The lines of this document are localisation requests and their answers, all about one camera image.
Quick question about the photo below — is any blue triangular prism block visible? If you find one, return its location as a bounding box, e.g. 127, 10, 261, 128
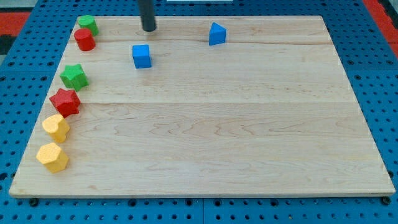
208, 22, 227, 45

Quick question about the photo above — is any green cylinder block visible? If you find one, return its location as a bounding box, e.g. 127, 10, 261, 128
78, 15, 99, 36

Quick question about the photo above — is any wooden board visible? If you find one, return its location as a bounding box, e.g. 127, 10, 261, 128
9, 16, 396, 198

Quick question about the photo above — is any yellow heart block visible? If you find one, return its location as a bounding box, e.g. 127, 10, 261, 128
42, 114, 70, 143

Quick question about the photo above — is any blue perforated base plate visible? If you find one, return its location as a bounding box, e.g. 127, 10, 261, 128
1, 0, 397, 223

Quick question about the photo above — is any yellow hexagon block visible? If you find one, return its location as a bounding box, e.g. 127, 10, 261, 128
35, 142, 69, 174

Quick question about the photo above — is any red cylinder block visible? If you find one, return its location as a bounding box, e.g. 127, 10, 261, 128
73, 28, 96, 51

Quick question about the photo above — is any green star block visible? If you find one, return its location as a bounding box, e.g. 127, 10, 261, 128
60, 63, 89, 91

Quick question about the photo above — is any blue cube block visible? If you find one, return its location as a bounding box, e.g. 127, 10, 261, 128
132, 44, 152, 69

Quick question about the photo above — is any red star block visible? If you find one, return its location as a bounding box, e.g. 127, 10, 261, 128
49, 88, 80, 118

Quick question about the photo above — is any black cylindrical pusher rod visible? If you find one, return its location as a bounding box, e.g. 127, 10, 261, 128
137, 0, 157, 32

